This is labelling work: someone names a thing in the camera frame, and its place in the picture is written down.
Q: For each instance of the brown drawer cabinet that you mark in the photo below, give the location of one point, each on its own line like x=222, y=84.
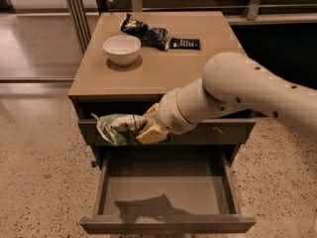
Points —
x=101, y=87

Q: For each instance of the black blue chip bag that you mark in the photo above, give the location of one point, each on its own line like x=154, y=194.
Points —
x=153, y=37

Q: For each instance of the dark blue snack bar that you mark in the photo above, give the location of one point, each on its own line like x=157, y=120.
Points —
x=184, y=44

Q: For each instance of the white ceramic bowl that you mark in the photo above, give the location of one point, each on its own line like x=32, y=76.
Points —
x=122, y=49

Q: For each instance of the blue tape piece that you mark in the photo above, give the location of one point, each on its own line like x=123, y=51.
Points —
x=94, y=164

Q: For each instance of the green jalapeno chip bag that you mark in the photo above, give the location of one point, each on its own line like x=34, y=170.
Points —
x=120, y=129

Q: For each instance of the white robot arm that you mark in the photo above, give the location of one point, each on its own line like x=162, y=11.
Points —
x=230, y=83

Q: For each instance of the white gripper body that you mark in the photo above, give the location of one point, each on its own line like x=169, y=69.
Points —
x=168, y=113

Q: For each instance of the open middle drawer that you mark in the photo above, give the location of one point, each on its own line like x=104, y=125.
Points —
x=186, y=193

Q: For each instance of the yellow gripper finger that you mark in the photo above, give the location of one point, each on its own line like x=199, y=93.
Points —
x=152, y=112
x=152, y=133

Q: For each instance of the closed top drawer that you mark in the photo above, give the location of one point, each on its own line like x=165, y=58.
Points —
x=208, y=132

